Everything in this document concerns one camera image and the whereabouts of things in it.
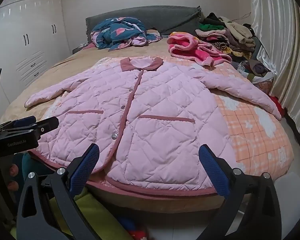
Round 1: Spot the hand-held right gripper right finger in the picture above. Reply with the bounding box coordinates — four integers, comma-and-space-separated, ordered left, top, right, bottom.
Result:
199, 144, 282, 240

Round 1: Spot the white satin curtain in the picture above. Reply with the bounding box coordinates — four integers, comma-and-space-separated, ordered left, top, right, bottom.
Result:
250, 0, 300, 155

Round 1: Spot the bed with tan sheet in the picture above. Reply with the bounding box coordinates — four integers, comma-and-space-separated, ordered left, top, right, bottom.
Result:
0, 29, 294, 213

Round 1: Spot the orange checked fleece blanket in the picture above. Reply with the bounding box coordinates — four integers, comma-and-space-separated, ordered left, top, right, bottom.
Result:
27, 55, 294, 198

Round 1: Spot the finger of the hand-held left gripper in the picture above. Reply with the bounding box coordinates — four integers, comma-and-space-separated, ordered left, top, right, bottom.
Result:
0, 116, 37, 132
0, 117, 60, 140

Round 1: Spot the pile of folded clothes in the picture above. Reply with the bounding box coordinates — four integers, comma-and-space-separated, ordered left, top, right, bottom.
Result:
195, 12, 257, 58

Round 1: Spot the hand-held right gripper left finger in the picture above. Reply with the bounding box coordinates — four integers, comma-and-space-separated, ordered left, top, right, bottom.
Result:
16, 144, 100, 240

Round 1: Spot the red and blue cloth item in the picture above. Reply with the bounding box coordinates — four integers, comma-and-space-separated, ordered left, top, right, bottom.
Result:
117, 216, 153, 240

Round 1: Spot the yellow-green cloth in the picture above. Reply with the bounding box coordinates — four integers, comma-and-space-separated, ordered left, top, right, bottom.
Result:
10, 187, 133, 240

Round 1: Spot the pink pillow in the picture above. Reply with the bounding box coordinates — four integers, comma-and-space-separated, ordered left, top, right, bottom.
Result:
80, 42, 98, 50

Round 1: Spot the red cloth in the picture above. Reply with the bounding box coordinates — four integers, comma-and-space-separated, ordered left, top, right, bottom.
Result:
269, 95, 287, 115

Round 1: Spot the dark wall cable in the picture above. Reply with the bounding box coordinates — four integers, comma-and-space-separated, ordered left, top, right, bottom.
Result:
231, 12, 252, 22

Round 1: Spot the white wardrobe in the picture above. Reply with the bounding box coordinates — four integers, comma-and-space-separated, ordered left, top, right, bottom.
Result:
0, 0, 70, 115

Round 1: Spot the person's left hand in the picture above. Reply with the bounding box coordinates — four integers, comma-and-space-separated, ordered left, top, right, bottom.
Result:
7, 164, 20, 193

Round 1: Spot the teal flamingo print quilt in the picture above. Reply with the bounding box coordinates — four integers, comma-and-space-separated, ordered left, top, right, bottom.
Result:
90, 17, 163, 52

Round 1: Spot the pink quilted jacket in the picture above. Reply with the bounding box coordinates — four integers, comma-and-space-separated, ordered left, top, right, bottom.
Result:
25, 57, 282, 197

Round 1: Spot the pink fleece garment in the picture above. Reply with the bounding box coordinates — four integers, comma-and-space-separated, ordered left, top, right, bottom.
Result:
167, 31, 232, 67

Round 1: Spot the teal cloth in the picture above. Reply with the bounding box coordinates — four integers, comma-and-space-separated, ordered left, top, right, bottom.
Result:
21, 152, 55, 180

